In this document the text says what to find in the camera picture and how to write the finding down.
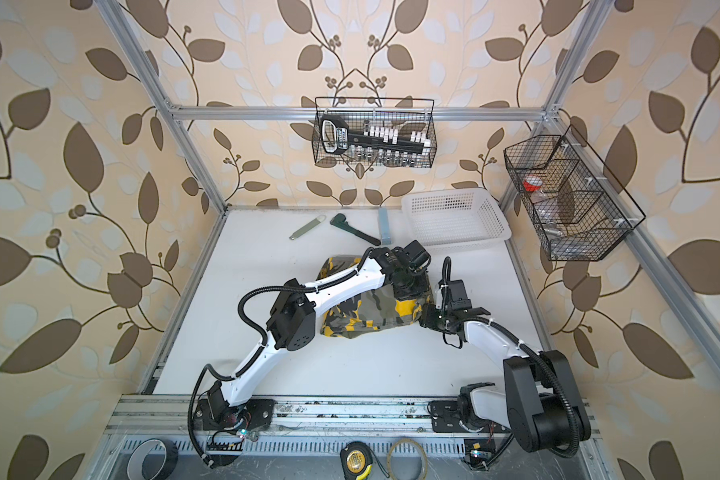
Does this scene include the camouflage trousers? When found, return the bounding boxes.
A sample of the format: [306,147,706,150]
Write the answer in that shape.
[319,268,433,339]

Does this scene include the white plastic basket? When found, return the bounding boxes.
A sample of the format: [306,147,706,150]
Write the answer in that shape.
[402,188,512,249]

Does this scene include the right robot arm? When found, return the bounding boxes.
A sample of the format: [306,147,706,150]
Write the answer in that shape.
[420,257,591,458]

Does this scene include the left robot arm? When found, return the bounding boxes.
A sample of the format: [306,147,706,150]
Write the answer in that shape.
[187,241,431,431]

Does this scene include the light blue sanding block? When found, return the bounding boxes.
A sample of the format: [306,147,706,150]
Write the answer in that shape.
[378,207,392,245]

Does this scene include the pale green utility knife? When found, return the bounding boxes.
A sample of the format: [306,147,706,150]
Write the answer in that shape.
[289,215,326,241]

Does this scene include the black socket set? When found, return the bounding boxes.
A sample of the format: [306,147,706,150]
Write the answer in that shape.
[318,115,432,154]

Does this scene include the yellow tape measure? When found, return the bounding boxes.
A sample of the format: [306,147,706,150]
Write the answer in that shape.
[339,441,374,480]

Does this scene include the grey tape roll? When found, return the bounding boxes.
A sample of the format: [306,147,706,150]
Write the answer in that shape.
[126,438,179,480]

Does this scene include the black wire basket centre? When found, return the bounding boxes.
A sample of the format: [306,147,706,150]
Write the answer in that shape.
[310,95,437,169]

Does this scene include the black wire basket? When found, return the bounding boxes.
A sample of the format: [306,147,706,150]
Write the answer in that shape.
[503,126,646,262]
[310,95,437,169]

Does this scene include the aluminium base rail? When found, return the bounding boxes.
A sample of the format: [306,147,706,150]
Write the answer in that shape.
[104,394,601,436]

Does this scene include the black wire basket right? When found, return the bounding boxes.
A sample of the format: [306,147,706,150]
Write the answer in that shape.
[503,126,646,262]

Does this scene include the aluminium frame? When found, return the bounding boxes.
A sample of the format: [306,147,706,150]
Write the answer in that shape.
[92,0,720,415]

